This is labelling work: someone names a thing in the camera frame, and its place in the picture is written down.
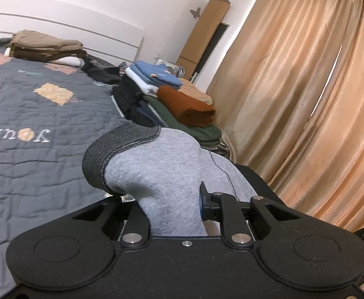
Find white folded garment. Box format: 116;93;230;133
50;56;86;67

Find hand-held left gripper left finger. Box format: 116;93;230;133
68;196;152;250

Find pile of black clothes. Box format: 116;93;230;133
82;62;123;84

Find stack of folded clothes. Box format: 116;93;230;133
111;60;223;150

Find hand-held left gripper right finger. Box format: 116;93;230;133
198;181;299;250

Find dark framed panel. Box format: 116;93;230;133
194;22;230;83

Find beige curtain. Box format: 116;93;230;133
205;0;364;234

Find grey sweatshirt with black trim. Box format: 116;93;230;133
82;123;254;237

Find dark brown folded garment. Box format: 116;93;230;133
6;47;87;61

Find dark grey printed quilt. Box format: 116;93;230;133
0;39;129;287

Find white bed headboard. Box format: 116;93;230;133
0;0;145;66

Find khaki folded pants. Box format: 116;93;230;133
9;29;83;52

